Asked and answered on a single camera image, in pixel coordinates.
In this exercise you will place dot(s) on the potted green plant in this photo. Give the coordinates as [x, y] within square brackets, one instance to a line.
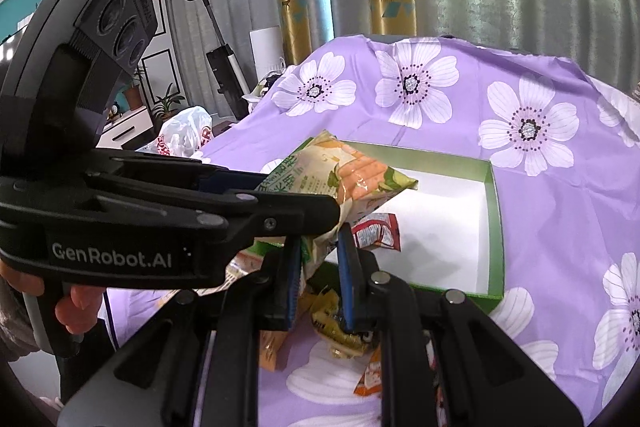
[134, 89]
[167, 104]

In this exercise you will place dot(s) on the person's left hand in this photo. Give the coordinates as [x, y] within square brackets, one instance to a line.
[77, 303]

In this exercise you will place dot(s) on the purple floral cloth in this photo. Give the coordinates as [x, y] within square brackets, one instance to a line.
[450, 107]

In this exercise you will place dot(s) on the white flat panel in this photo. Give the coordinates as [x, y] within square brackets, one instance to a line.
[266, 52]

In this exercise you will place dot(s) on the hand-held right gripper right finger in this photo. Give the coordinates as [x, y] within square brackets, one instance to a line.
[349, 287]

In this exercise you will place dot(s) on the small red snack packet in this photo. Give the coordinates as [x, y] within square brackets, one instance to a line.
[375, 232]

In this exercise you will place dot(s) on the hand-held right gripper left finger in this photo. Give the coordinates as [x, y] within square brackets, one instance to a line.
[293, 287]

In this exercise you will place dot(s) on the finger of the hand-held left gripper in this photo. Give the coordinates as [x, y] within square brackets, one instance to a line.
[220, 177]
[280, 214]

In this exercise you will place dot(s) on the upright vacuum cleaner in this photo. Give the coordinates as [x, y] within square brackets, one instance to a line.
[222, 62]

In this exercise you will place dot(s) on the white plastic bag red print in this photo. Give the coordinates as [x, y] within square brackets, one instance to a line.
[180, 132]

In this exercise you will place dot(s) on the green cardboard box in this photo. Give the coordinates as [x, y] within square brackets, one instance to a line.
[495, 227]

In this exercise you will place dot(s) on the green and orange snack packet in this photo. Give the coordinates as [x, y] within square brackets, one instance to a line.
[350, 172]

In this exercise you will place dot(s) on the white low cabinet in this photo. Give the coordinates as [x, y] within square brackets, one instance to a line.
[127, 129]

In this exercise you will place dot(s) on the yellow snack packet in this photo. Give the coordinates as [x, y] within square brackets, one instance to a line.
[330, 322]

